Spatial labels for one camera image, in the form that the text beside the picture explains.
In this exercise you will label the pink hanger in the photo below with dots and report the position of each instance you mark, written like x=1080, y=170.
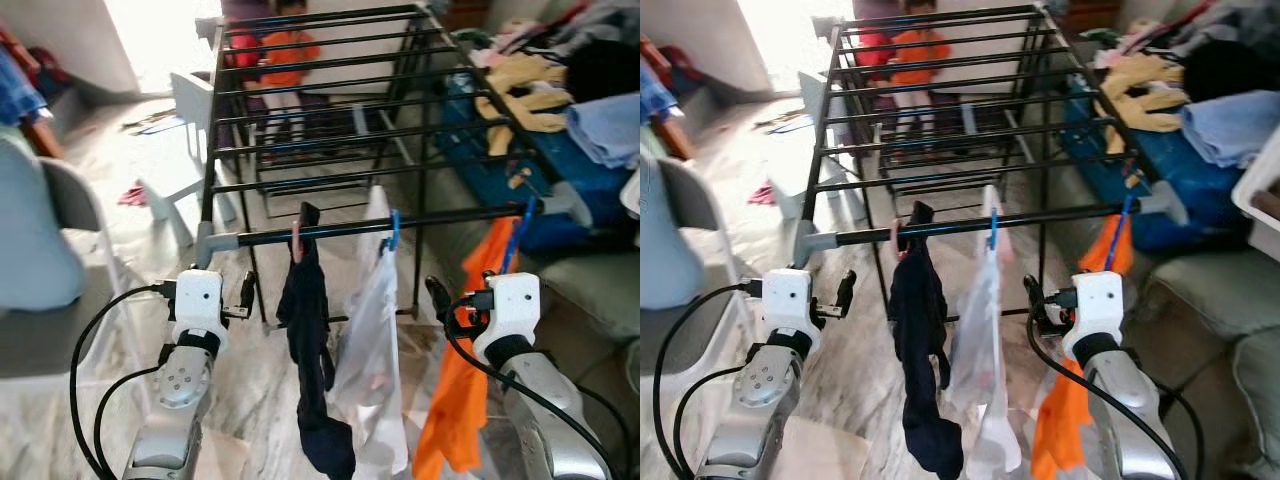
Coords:
x=898, y=242
x=296, y=242

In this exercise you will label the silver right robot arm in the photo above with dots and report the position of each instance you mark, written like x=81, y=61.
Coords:
x=550, y=420
x=1130, y=420

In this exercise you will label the white shirt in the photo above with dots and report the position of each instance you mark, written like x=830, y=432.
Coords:
x=370, y=350
x=985, y=350

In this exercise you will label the child in orange shirt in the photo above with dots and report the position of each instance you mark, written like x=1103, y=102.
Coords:
x=915, y=58
x=290, y=58

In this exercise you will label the red garment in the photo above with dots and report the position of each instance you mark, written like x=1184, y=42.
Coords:
x=870, y=50
x=243, y=50

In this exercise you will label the grey folding chair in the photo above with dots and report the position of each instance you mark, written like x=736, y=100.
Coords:
x=680, y=330
x=40, y=340

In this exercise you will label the navy garment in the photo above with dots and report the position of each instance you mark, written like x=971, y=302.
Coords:
x=310, y=330
x=925, y=330

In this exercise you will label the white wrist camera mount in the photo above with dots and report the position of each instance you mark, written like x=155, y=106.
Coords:
x=198, y=300
x=790, y=300
x=512, y=305
x=1095, y=305

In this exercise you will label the blue hanging garment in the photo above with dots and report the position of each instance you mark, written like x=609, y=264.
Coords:
x=655, y=95
x=15, y=90

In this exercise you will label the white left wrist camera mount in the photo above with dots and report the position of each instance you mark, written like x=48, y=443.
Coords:
x=790, y=300
x=198, y=300

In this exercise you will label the light blue towel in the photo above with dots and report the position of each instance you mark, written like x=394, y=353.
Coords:
x=605, y=130
x=1225, y=130

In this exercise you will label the black clothes drying rack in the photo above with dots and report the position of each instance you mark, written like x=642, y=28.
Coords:
x=450, y=218
x=1060, y=217

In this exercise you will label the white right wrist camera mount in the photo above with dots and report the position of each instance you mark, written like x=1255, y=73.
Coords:
x=1095, y=305
x=512, y=305

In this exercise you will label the green sofa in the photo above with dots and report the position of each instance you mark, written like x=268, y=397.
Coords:
x=590, y=330
x=1220, y=330

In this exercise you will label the light blue chair cushion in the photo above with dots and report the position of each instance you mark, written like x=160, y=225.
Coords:
x=665, y=250
x=30, y=230

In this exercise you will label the yellow garment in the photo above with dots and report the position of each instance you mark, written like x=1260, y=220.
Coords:
x=525, y=90
x=1140, y=95

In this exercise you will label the blue plastic hanger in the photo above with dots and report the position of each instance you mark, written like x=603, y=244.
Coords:
x=1125, y=225
x=394, y=230
x=995, y=230
x=515, y=240

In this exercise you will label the grey garment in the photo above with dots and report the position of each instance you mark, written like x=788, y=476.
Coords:
x=1220, y=20
x=600, y=20

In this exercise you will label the small pink cloth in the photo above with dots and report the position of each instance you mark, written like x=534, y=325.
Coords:
x=132, y=193
x=770, y=193

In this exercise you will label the white child chair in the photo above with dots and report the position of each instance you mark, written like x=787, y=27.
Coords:
x=812, y=100
x=190, y=110

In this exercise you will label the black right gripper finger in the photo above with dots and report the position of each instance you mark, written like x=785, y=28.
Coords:
x=438, y=300
x=1035, y=300

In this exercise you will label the blue storage box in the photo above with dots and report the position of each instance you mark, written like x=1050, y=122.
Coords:
x=580, y=200
x=1150, y=170

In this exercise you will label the black garment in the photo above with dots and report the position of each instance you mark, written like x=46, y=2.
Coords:
x=1225, y=70
x=605, y=70

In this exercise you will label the orange shirt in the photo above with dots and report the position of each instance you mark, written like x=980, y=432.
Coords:
x=450, y=410
x=1060, y=430

